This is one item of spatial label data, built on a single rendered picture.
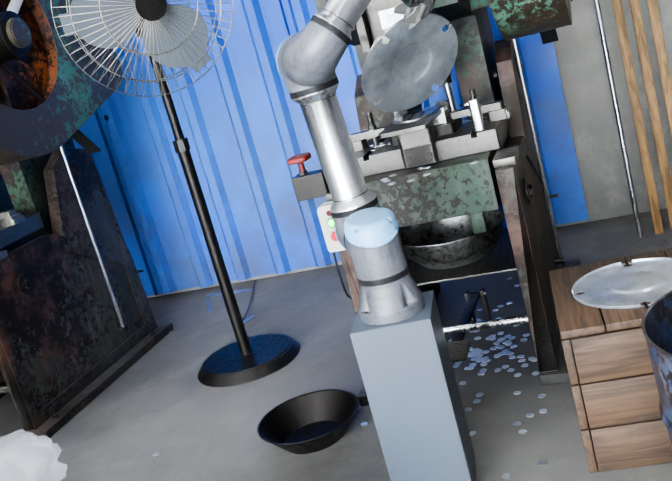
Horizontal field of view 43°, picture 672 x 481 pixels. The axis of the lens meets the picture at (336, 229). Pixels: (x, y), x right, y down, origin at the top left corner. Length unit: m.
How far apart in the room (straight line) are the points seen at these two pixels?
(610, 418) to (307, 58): 1.02
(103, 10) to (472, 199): 1.31
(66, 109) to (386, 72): 1.41
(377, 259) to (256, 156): 2.19
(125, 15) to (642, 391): 1.89
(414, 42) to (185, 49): 0.95
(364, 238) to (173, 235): 2.52
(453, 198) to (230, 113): 1.79
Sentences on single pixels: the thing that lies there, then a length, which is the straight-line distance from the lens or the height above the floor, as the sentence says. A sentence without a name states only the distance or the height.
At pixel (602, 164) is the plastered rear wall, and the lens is 3.76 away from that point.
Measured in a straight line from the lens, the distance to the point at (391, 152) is 2.47.
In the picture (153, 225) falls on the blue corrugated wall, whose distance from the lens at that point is 4.29.
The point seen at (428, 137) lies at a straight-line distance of 2.41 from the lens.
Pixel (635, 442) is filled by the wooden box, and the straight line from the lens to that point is 2.03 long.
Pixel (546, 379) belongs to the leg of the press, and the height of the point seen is 0.02.
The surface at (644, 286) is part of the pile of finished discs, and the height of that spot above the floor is 0.36.
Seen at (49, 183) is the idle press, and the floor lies 0.79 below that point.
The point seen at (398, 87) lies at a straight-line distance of 2.29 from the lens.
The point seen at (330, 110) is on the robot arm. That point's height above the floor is 0.91.
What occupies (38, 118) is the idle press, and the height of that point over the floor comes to 1.04.
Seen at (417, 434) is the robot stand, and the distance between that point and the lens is 1.97.
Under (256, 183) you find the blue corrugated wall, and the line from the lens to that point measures 3.98.
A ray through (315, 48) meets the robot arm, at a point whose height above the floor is 1.06.
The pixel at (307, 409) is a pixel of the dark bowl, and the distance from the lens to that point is 2.59.
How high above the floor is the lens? 1.11
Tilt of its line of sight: 13 degrees down
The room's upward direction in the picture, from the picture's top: 15 degrees counter-clockwise
